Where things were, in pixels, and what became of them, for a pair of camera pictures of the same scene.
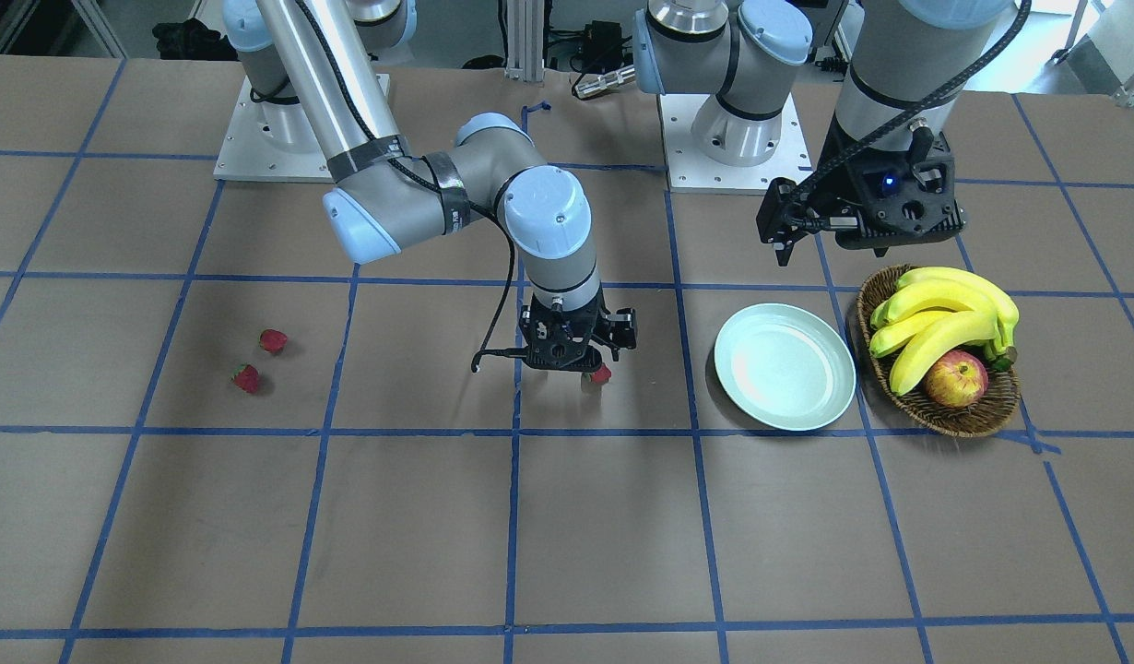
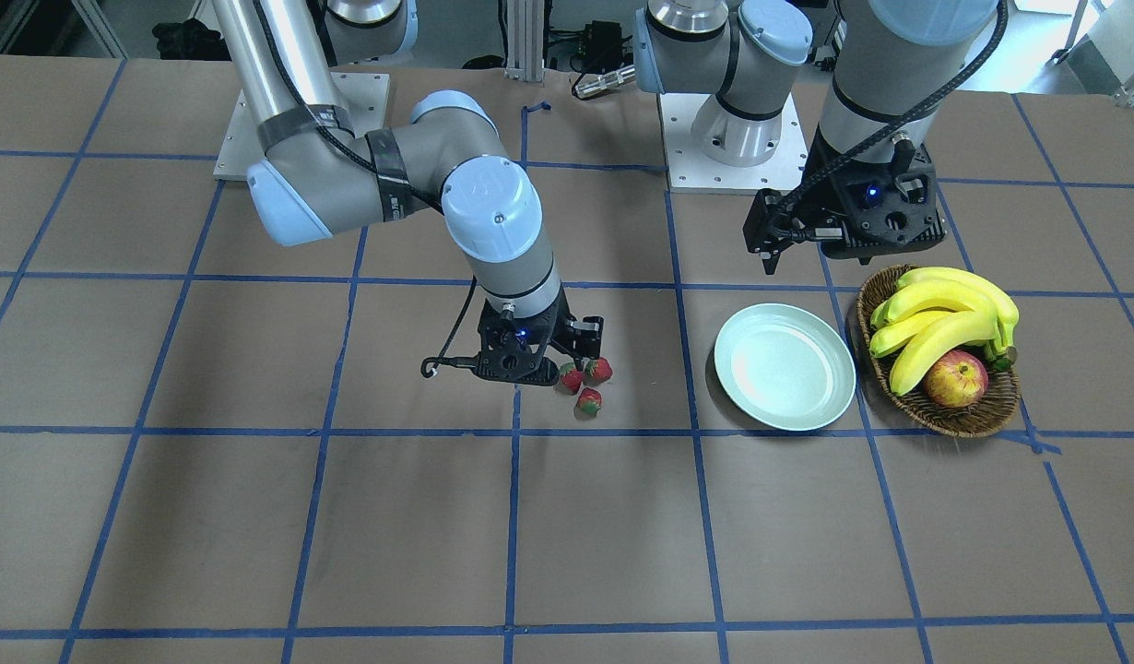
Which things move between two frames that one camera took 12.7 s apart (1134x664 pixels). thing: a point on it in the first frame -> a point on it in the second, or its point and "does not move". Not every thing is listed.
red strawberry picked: [602, 375] does not move
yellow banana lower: [961, 295] does not move
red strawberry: [272, 341] -> [571, 377]
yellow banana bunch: [962, 329] does not move
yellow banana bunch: [893, 334] does not move
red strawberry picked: [245, 377] -> [588, 403]
